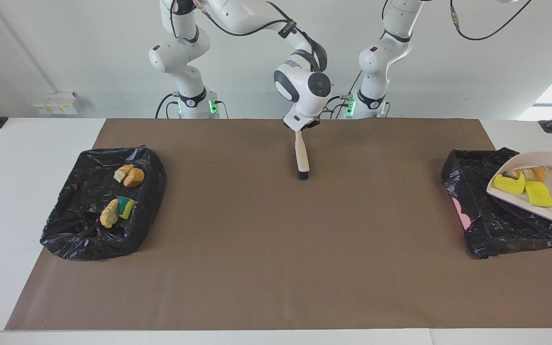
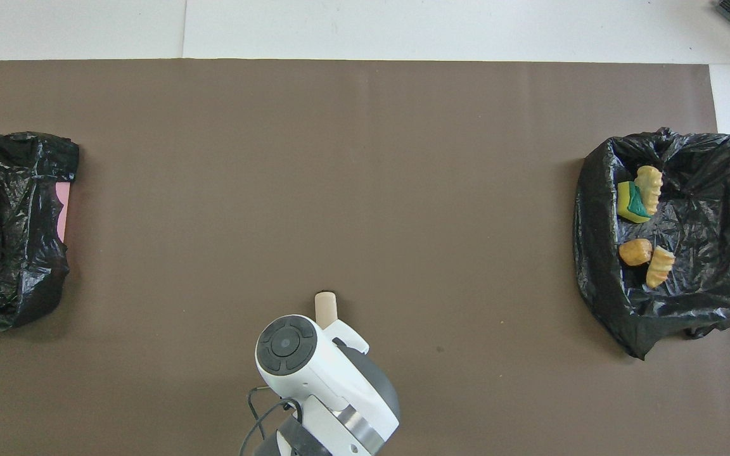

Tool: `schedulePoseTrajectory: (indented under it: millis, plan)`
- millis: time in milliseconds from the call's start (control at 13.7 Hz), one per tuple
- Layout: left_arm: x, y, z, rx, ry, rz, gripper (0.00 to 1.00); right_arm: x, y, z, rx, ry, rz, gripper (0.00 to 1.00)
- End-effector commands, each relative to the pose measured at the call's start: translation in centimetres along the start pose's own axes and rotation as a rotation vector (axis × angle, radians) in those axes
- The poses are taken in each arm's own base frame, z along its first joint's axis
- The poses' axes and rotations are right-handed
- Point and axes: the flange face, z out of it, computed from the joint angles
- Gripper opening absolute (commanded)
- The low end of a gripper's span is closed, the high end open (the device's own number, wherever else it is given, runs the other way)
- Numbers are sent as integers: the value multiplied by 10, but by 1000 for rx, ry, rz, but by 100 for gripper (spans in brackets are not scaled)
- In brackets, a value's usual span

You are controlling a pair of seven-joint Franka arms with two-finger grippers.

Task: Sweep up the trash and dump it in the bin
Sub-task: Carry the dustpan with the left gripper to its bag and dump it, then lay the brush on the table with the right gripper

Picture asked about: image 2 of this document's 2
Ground pale toy bread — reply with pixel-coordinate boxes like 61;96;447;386
634;165;665;216

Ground orange striped toy croissant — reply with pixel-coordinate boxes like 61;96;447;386
646;246;676;289

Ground beige hand brush black bristles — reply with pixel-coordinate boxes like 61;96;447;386
315;291;339;330

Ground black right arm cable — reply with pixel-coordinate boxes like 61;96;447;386
240;386;305;456

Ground black trash bag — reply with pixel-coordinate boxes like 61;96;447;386
0;132;80;332
573;127;730;360

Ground brown table mat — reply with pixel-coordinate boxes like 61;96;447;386
0;59;730;456

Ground brown toy bread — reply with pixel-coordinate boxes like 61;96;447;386
618;238;653;267

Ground pink plastic bin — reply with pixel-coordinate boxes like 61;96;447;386
56;182;72;243

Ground yellow green sponge piece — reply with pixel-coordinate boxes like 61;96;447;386
616;180;652;224

